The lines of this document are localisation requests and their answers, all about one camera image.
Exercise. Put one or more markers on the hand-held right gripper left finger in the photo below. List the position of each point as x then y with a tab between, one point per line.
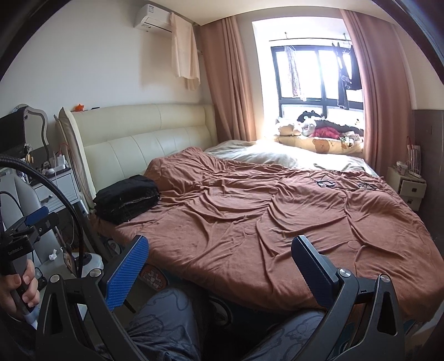
126	270

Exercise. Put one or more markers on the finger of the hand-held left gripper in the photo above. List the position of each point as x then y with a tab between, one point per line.
36	215

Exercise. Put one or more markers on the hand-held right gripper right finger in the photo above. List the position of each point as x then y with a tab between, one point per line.
312	274

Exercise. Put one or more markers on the person's left hand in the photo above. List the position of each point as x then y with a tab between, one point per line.
7	295

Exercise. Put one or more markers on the cartoon print bed sheet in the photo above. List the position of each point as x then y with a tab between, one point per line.
152	277

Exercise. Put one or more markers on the grey chair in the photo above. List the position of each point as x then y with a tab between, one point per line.
17	187

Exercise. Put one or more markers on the grey bedside cabinet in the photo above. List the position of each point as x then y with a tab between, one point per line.
59	187

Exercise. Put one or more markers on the crumpled white tissue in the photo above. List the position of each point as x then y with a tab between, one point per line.
52	255

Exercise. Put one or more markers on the black gooseneck stand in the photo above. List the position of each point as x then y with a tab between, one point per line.
45	172

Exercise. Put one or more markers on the white charger box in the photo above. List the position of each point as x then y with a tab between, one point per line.
59	162

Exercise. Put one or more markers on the stack of folded black clothes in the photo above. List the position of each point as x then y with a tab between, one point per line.
118	211

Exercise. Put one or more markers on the person's right leg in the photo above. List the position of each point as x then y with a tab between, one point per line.
288	336

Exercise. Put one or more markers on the person's knee in patterned trousers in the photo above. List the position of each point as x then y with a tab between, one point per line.
166	326

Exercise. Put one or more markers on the beige leaning cushion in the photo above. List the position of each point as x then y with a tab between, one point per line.
71	145

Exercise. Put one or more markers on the brown blanket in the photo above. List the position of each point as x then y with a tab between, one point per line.
260	215

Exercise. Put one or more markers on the ornate framed mirror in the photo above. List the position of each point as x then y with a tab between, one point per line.
36	125

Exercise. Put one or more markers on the small orange toy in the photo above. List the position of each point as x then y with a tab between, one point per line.
79	108

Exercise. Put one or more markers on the white duvet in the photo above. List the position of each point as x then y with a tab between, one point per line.
270	156

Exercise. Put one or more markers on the white bedside table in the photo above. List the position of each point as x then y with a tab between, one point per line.
409	189

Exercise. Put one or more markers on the yellow bear print cushion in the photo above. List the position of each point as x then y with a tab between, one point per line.
322	145

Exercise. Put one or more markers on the pile of clothes and toys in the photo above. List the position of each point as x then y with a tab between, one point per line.
326	132

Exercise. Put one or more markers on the grey wardrobe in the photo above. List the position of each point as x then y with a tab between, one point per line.
432	156

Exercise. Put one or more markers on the pink curtain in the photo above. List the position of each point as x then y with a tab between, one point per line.
381	104
225	86

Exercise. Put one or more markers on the dark hanging clothes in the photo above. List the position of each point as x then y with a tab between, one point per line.
347	80

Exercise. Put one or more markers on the patterned hanging garment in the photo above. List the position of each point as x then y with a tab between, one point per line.
295	76

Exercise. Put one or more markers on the cream hanging cloth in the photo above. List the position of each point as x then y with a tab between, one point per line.
185	52

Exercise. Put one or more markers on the white air conditioner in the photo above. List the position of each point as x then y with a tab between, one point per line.
152	15

